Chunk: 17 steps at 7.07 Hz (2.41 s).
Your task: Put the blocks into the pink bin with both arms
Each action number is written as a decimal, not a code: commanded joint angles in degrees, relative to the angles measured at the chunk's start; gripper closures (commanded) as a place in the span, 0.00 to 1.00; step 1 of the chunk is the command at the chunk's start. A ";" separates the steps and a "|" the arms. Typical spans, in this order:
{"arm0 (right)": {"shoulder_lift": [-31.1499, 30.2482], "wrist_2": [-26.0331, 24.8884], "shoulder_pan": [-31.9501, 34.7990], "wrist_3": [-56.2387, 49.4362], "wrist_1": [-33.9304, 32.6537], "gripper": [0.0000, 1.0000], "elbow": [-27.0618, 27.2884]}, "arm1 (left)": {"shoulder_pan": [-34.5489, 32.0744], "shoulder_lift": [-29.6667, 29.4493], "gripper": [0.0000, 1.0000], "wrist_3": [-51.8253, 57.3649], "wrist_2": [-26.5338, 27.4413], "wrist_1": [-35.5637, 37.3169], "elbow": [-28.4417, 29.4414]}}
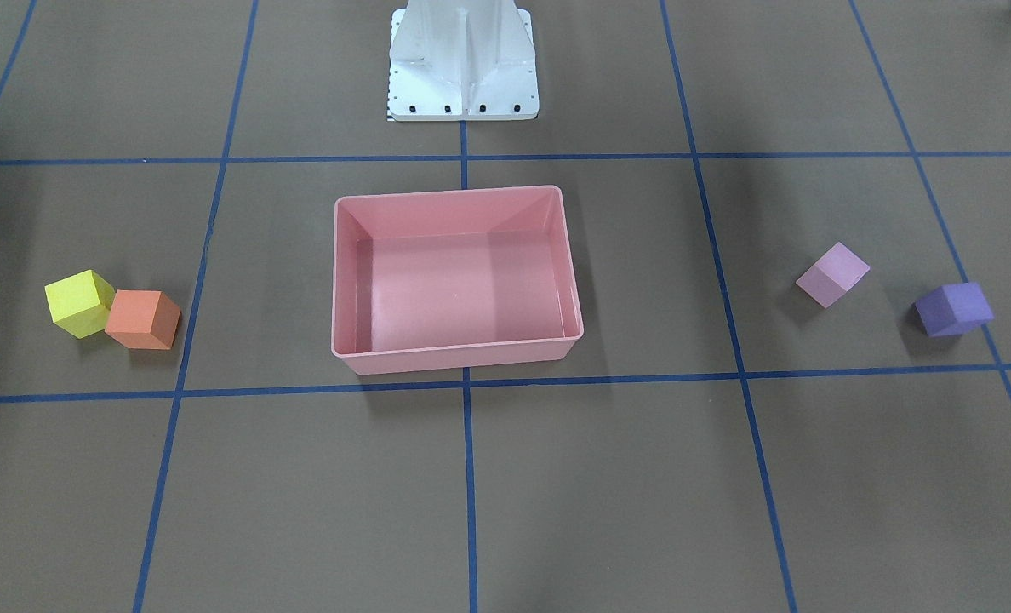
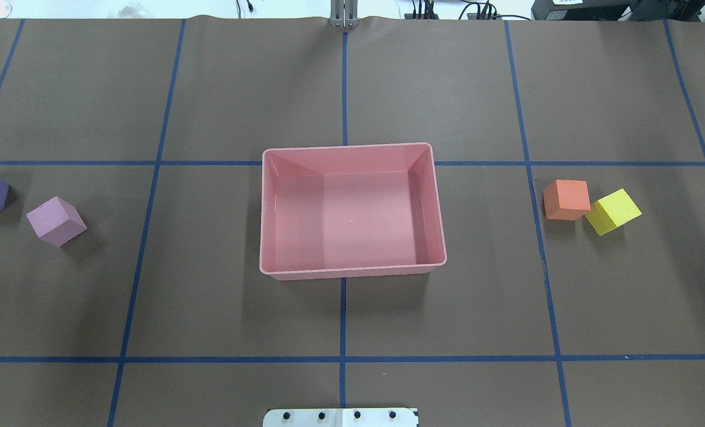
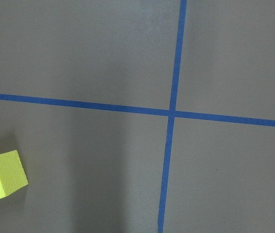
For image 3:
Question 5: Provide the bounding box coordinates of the yellow foam block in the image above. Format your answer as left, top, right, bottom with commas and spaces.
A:
0, 150, 29, 199

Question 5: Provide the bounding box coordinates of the blue tape line crosswise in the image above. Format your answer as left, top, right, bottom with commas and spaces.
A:
0, 94, 275, 127

